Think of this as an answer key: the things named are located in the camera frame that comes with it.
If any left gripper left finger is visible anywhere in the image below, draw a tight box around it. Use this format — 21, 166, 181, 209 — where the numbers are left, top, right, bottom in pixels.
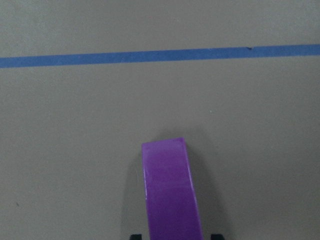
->
129, 234, 143, 240

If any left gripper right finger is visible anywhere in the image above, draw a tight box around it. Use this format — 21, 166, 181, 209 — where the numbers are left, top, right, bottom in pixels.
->
210, 233, 224, 240

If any purple trapezoid block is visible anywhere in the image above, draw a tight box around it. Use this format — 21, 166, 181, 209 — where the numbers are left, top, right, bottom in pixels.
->
141, 137, 204, 240

